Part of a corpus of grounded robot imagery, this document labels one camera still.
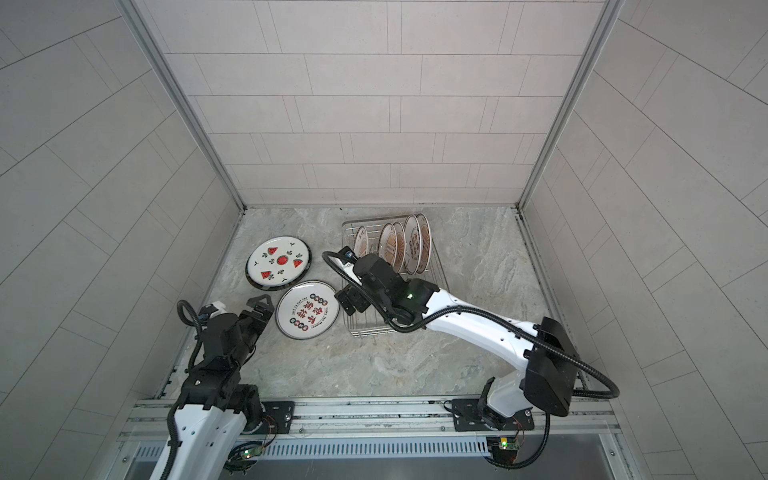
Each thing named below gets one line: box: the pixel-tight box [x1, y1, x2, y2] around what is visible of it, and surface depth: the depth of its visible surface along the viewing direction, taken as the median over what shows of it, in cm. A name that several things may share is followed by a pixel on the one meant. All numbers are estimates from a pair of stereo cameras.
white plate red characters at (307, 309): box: [275, 280, 340, 340], surface depth 91 cm
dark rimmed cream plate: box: [245, 255, 312, 291], surface depth 98 cm
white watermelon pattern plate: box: [245, 235, 312, 291], surface depth 100 cm
